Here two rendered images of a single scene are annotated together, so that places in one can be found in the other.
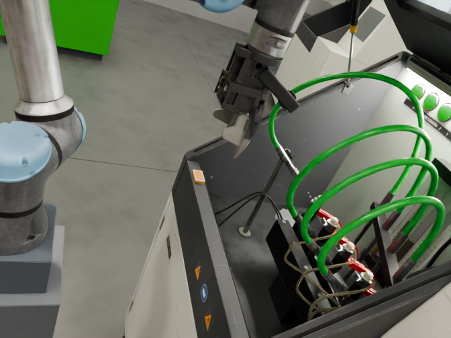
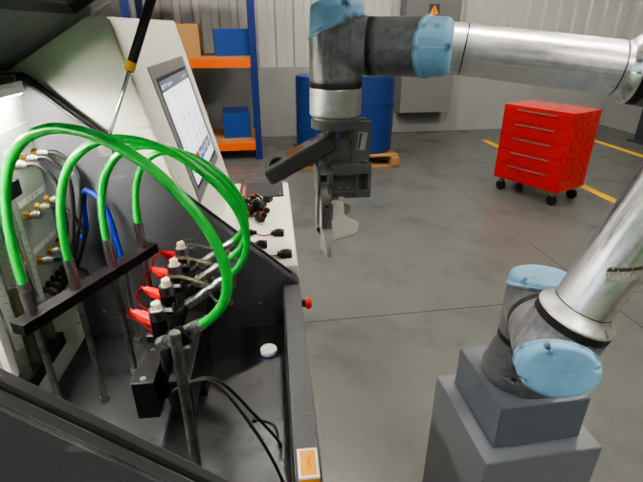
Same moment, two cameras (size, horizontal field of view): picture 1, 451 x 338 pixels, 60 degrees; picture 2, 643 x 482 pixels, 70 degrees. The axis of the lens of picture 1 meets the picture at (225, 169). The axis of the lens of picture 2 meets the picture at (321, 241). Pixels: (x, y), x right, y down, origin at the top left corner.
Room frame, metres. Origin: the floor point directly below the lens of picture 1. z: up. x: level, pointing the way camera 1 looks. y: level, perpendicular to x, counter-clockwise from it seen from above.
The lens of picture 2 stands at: (1.38, 0.24, 1.53)
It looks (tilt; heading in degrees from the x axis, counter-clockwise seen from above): 25 degrees down; 200
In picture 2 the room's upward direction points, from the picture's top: straight up
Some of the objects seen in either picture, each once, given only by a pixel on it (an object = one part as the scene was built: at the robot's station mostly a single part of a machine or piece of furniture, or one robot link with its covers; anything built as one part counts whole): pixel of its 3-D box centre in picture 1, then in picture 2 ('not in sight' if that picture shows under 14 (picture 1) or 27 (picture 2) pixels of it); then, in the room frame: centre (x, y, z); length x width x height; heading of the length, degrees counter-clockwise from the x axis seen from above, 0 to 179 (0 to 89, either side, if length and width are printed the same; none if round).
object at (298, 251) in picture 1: (303, 288); (183, 353); (0.75, -0.30, 0.91); 0.34 x 0.10 x 0.15; 26
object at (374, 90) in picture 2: not in sight; (343, 119); (-4.06, -1.46, 0.51); 1.20 x 0.85 x 1.02; 117
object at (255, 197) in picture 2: not in sight; (256, 204); (0.14, -0.44, 1.01); 0.23 x 0.11 x 0.06; 26
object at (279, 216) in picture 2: not in sight; (257, 220); (0.17, -0.43, 0.96); 0.70 x 0.22 x 0.03; 26
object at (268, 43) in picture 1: (269, 41); (335, 103); (0.72, 0.02, 1.43); 0.08 x 0.08 x 0.05
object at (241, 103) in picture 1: (247, 80); (339, 158); (0.72, 0.03, 1.35); 0.09 x 0.08 x 0.12; 116
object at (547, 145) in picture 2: not in sight; (542, 151); (-3.48, 0.74, 0.43); 0.70 x 0.46 x 0.86; 54
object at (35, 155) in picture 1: (16, 163); (538, 303); (0.57, 0.37, 1.07); 0.13 x 0.12 x 0.14; 6
